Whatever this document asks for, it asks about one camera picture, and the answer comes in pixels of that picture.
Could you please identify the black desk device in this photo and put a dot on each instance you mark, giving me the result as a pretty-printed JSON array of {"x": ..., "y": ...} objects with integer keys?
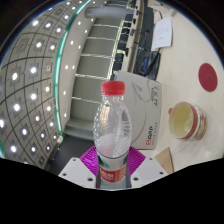
[{"x": 146, "y": 65}]

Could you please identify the group of ceiling lights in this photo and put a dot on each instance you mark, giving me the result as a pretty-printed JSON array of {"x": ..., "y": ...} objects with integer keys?
[{"x": 33, "y": 70}]

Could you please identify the white paper carton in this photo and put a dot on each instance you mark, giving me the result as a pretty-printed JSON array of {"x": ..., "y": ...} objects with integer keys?
[{"x": 143, "y": 100}]

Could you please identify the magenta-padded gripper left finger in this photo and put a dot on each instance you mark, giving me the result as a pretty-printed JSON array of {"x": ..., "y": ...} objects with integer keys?
[{"x": 87, "y": 161}]

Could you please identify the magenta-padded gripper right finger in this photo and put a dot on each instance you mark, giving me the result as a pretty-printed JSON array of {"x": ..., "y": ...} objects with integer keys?
[{"x": 136, "y": 161}]

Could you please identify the row of black office chairs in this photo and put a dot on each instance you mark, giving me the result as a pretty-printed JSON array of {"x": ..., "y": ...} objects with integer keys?
[{"x": 120, "y": 56}]

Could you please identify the red and cream mug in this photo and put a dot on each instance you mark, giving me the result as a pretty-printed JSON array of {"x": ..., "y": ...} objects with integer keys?
[{"x": 183, "y": 120}]

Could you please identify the flat round red coaster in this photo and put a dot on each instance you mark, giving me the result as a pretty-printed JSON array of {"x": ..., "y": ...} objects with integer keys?
[{"x": 208, "y": 77}]

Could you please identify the clear red-capped water bottle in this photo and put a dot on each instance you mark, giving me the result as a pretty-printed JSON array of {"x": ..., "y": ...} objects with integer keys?
[{"x": 111, "y": 133}]

